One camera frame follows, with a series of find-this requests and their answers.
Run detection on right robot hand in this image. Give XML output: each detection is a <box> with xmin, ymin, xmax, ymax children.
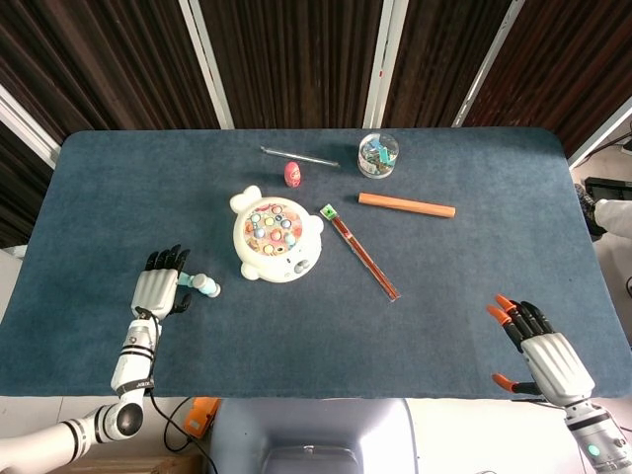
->
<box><xmin>486</xmin><ymin>293</ymin><xmax>596</xmax><ymax>407</ymax></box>

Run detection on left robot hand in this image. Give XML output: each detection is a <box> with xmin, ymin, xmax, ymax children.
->
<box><xmin>130</xmin><ymin>243</ymin><xmax>194</xmax><ymax>320</ymax></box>

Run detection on mint green toy hammer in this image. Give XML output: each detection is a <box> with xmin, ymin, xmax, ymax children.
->
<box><xmin>176</xmin><ymin>271</ymin><xmax>222</xmax><ymax>298</ymax></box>

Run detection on white whack-a-mole toy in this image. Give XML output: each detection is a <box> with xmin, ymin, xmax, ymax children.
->
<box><xmin>228</xmin><ymin>185</ymin><xmax>326</xmax><ymax>284</ymax></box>

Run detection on orange device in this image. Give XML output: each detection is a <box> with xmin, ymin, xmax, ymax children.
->
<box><xmin>183</xmin><ymin>396</ymin><xmax>221</xmax><ymax>438</ymax></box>

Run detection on person in white clothing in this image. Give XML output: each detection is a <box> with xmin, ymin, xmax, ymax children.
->
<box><xmin>574</xmin><ymin>182</ymin><xmax>632</xmax><ymax>238</ymax></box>

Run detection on blue table cloth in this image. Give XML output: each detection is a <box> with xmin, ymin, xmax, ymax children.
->
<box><xmin>0</xmin><ymin>127</ymin><xmax>632</xmax><ymax>400</ymax></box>

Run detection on brown wooden crate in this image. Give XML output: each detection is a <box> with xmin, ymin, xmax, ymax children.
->
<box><xmin>63</xmin><ymin>451</ymin><xmax>203</xmax><ymax>474</ymax></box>

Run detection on black device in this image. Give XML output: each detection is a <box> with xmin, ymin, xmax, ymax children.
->
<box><xmin>585</xmin><ymin>176</ymin><xmax>632</xmax><ymax>201</ymax></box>

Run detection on clear glass rod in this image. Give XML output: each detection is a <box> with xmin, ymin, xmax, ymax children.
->
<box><xmin>260</xmin><ymin>144</ymin><xmax>342</xmax><ymax>169</ymax></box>

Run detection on packaged brown chopsticks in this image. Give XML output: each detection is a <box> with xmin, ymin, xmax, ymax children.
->
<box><xmin>319</xmin><ymin>202</ymin><xmax>402</xmax><ymax>302</ymax></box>

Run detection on grey robot torso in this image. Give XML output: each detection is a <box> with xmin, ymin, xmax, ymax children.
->
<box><xmin>205</xmin><ymin>397</ymin><xmax>421</xmax><ymax>474</ymax></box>

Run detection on wooden rolling pin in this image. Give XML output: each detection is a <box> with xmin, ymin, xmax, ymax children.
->
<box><xmin>357</xmin><ymin>192</ymin><xmax>457</xmax><ymax>219</ymax></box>

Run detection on clear jar of binder clips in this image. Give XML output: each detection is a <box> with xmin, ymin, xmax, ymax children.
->
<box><xmin>357</xmin><ymin>131</ymin><xmax>400</xmax><ymax>180</ymax></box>

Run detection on dark brown curtain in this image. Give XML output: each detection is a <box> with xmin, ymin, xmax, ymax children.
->
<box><xmin>0</xmin><ymin>0</ymin><xmax>632</xmax><ymax>248</ymax></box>

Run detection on white frame post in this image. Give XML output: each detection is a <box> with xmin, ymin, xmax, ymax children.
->
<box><xmin>178</xmin><ymin>0</ymin><xmax>236</xmax><ymax>130</ymax></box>
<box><xmin>0</xmin><ymin>83</ymin><xmax>61</xmax><ymax>172</ymax></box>
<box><xmin>567</xmin><ymin>96</ymin><xmax>632</xmax><ymax>169</ymax></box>
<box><xmin>362</xmin><ymin>0</ymin><xmax>410</xmax><ymax>129</ymax></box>
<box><xmin>451</xmin><ymin>0</ymin><xmax>525</xmax><ymax>128</ymax></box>

